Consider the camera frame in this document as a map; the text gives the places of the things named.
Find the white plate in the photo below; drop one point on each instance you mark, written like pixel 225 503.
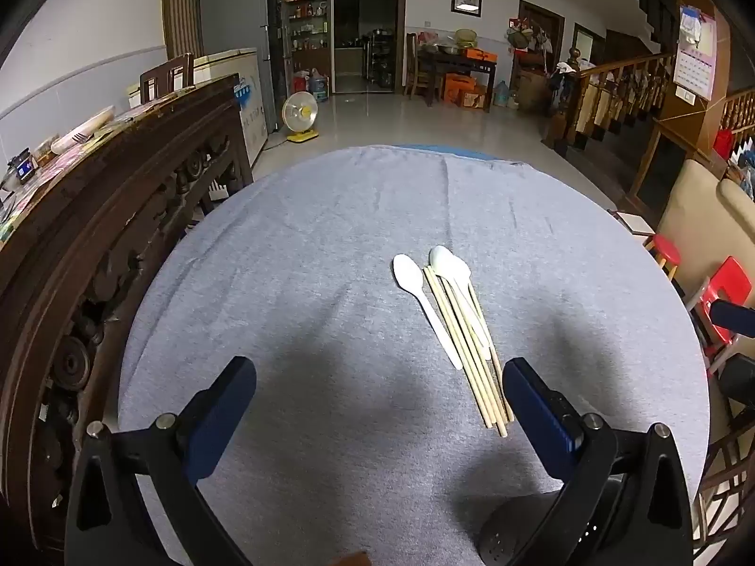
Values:
pixel 82 129

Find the small white stool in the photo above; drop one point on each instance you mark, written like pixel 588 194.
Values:
pixel 637 223

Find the light wooden chair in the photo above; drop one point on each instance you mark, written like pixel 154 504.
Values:
pixel 413 71

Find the white plastic spoon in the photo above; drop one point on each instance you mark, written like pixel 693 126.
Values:
pixel 407 271
pixel 441 258
pixel 459 271

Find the blue water jug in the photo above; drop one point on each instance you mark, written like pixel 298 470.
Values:
pixel 319 89

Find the white chest freezer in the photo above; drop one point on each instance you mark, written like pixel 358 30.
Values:
pixel 250 106

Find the flat orange box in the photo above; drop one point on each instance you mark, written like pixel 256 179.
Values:
pixel 479 56

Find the round electric fan heater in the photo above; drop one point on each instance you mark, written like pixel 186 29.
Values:
pixel 299 113

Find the dark wooden chair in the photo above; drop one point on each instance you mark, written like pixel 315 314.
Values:
pixel 145 79

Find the wooden stair railing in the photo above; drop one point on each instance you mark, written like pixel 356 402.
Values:
pixel 625 65

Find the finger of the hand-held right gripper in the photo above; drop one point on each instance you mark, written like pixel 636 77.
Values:
pixel 740 382
pixel 734 317

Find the brown cardboard box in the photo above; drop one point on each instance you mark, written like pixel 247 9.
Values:
pixel 534 88

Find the red plastic chair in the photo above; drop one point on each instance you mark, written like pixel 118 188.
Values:
pixel 728 289

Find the grey tablecloth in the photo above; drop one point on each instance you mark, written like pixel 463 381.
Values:
pixel 330 283

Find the wall calendar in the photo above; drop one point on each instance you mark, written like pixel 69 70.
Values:
pixel 693 68

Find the dark wooden side table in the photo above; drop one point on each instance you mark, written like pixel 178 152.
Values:
pixel 454 59

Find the grey metal utensil holder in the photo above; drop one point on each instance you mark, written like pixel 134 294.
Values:
pixel 513 530

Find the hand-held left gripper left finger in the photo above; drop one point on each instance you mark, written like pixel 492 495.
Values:
pixel 218 418

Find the wooden shelf cabinet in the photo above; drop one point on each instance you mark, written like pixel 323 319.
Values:
pixel 304 17

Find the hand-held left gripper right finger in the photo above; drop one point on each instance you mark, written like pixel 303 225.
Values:
pixel 537 418

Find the grey refrigerator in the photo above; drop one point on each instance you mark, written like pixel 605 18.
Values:
pixel 236 23

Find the beige sofa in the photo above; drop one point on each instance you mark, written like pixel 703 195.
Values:
pixel 702 230

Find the short wooden railing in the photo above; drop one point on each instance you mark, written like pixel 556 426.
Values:
pixel 740 107

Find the yellow woven basket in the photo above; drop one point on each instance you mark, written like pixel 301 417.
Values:
pixel 466 36

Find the red round stool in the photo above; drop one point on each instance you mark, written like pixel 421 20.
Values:
pixel 666 247

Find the bundle of wooden chopsticks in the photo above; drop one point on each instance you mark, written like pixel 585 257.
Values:
pixel 472 365

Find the clear water jug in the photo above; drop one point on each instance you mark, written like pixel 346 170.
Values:
pixel 501 94

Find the metal kitchen rack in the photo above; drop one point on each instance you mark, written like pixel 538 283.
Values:
pixel 377 59

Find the carved dark wooden sideboard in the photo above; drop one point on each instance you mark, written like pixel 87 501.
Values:
pixel 118 236

